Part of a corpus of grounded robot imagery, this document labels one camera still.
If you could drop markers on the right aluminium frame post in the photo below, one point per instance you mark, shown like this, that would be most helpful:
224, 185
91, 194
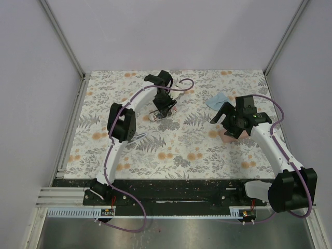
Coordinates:
286, 35

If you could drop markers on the blue cleaning cloth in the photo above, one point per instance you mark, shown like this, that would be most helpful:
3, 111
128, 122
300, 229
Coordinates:
216, 102

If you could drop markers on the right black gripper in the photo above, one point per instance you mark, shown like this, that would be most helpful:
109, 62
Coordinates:
227, 109

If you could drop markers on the aluminium frame post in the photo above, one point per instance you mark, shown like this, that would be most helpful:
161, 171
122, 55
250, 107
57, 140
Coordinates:
286, 35
61, 36

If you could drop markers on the floral table mat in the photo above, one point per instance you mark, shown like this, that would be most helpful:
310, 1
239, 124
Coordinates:
182, 146

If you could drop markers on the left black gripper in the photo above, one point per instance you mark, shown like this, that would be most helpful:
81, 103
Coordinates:
164, 108

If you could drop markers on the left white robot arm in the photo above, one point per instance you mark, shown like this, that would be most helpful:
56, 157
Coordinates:
121, 125

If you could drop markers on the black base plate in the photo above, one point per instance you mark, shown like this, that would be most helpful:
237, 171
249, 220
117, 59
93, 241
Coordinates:
215, 192

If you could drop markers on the left aluminium frame post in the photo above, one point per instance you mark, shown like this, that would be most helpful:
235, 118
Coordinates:
61, 36

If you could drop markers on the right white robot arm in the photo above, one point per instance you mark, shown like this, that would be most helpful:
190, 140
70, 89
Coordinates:
293, 188

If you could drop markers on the white cable duct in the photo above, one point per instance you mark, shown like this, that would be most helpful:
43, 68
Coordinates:
131, 212

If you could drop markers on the white frame sunglasses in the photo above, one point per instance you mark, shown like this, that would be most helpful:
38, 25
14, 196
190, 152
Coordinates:
137, 138

